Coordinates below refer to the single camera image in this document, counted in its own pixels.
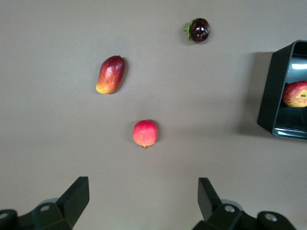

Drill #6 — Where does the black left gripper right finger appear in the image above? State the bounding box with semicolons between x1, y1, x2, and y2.
191;177;297;230

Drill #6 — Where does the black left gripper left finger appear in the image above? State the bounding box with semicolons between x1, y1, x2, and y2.
0;176;90;230

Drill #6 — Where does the black plastic box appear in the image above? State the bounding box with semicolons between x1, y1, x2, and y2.
257;40;307;140

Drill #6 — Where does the red yellow apple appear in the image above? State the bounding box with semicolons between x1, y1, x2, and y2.
282;80;307;108

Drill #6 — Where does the brown table cover sheet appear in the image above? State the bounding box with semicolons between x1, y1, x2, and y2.
0;0;307;230

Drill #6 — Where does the red pomegranate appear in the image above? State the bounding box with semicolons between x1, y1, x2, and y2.
132;119;159;150

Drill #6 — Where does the red yellow mango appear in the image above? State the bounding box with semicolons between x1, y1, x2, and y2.
95;55;126;95

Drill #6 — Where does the dark purple mangosteen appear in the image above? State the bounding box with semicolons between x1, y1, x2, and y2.
184;17;211;44

